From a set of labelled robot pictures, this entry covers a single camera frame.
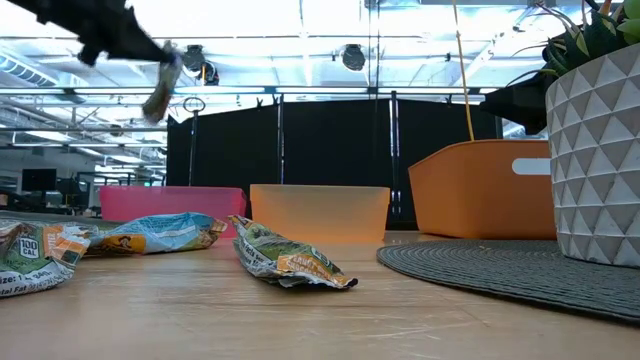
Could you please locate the large nutrition-label snack bag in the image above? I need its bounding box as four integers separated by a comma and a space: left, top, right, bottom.
141, 40, 185, 126

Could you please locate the green orange wrapper granola bar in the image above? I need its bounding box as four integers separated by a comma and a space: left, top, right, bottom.
227, 214, 360, 291

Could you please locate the grey round placemat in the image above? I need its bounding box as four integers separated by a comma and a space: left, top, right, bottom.
375, 238, 640, 326

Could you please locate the white triangle pattern pot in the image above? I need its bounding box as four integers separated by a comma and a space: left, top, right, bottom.
544, 43, 640, 269

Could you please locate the black light stand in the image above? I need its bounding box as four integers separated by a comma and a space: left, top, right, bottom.
181, 95, 208, 188

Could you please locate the translucent pink bin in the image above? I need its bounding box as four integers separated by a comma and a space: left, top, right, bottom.
98, 185, 248, 239

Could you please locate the black ceiling fixture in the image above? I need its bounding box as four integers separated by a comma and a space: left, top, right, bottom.
340, 43, 368, 73
182, 43, 222, 87

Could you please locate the translucent orange bin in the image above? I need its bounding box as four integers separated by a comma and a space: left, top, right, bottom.
249, 183, 392, 245

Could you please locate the green orange 100 cal bar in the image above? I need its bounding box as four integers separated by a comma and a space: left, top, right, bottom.
0, 219, 92, 299

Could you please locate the opaque orange bin with slot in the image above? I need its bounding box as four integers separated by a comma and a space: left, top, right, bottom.
407, 139, 557, 241

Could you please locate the black monitor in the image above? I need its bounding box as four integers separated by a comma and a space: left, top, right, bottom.
20, 168, 58, 194

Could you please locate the black curtain partition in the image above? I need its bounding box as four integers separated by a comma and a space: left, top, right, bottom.
166, 91, 505, 232

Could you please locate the yellow hanging cable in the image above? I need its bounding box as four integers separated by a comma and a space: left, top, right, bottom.
451, 0, 476, 143

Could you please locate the blue yellow wrapper granola bar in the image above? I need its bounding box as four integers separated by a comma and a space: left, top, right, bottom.
84, 211, 229, 257

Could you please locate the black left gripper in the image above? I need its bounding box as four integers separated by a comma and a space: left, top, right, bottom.
37, 0, 176, 67

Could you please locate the green succulent plant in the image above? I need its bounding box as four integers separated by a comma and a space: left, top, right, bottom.
504, 0, 640, 96

